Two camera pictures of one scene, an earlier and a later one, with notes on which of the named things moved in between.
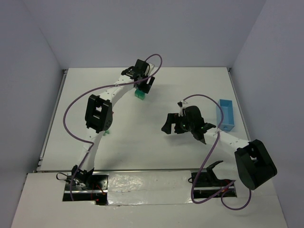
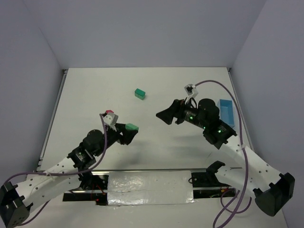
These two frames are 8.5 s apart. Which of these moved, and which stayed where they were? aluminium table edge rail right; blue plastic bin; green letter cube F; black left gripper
Moved: black left gripper
Stayed: aluminium table edge rail right; blue plastic bin; green letter cube F
